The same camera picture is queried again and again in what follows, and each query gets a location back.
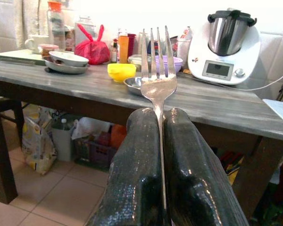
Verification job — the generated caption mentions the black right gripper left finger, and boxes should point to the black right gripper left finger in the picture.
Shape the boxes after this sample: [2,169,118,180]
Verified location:
[86,107,166,226]

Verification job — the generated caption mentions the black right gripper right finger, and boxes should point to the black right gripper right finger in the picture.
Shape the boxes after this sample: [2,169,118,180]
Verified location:
[162,107,250,226]

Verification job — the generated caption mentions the steel fork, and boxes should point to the steel fork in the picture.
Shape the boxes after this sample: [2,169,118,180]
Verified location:
[140,25,178,212]

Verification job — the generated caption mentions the yellow plastic bowl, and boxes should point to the yellow plastic bowl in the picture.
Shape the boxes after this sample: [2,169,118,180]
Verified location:
[107,63,137,83]

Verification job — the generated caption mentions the colourful stacked books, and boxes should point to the colourful stacked books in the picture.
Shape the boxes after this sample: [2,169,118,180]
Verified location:
[220,150,245,186]

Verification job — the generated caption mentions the orange plastic container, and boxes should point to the orange plastic container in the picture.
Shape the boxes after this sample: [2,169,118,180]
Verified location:
[110,124,127,149]

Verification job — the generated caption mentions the purple plastic crate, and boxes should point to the purple plastic crate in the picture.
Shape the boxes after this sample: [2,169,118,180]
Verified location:
[74,138,117,169]

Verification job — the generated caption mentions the white plastic bag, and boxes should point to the white plastic bag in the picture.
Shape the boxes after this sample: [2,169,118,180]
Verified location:
[72,117,111,141]

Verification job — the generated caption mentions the white plastic canister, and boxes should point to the white plastic canister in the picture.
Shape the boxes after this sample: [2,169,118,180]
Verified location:
[51,118,76,162]

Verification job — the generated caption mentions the yellow and white sack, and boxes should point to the yellow and white sack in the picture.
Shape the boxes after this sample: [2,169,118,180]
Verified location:
[21,107,58,176]

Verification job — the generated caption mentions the white flat panel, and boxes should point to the white flat panel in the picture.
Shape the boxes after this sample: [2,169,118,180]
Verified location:
[263,98,283,129]

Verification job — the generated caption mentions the purple plastic bowl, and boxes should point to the purple plastic bowl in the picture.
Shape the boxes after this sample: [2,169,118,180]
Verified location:
[153,55,183,74]

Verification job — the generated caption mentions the glass container with clear lid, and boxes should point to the glass container with clear lid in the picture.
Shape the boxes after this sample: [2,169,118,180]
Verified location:
[127,54,143,72]

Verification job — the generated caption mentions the small sauce bottle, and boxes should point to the small sauce bottle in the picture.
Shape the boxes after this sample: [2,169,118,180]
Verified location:
[110,39,118,63]

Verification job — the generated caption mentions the white food processor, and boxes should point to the white food processor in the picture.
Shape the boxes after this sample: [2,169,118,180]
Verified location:
[187,8,262,86]

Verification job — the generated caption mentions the clear glass measuring cup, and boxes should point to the clear glass measuring cup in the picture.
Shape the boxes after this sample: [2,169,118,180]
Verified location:
[176,37,191,69]

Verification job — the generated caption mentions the wide steel dish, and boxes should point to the wide steel dish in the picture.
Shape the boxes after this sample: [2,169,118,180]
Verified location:
[42,56,90,75]

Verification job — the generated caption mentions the orange sauce squeeze bottle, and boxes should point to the orange sauce squeeze bottle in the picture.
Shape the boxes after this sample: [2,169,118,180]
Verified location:
[118,34,130,64]

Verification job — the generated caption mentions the maroon canister with lid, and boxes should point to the maroon canister with lid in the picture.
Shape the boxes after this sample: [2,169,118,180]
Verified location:
[127,33,137,57]

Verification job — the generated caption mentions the red plastic bag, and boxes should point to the red plastic bag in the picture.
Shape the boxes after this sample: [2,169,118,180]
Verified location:
[74,23,111,65]

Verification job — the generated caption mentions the white ceramic bowl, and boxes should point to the white ceramic bowl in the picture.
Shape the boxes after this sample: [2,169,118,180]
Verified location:
[49,50,90,68]

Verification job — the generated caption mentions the jar with pink lid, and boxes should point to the jar with pink lid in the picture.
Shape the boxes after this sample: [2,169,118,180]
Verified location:
[38,44,59,58]

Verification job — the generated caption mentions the clear plastic jug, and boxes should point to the clear plastic jug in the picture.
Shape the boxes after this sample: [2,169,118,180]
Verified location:
[75,16,97,47]

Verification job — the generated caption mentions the white mug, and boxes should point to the white mug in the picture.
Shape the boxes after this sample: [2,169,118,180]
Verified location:
[25,34,50,55]

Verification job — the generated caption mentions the pale green cutting board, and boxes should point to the pale green cutting board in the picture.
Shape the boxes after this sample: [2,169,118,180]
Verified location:
[0,48,48,66]

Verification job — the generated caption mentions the clear tall plastic bottle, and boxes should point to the clear tall plastic bottle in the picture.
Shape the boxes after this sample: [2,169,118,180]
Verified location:
[47,0,67,51]

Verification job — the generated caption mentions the dark wooden table frame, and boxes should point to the dark wooden table frame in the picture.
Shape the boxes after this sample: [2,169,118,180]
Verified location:
[0,79,283,219]

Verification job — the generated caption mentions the white power cable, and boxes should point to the white power cable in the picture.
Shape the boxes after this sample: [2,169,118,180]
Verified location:
[186,69,283,91]

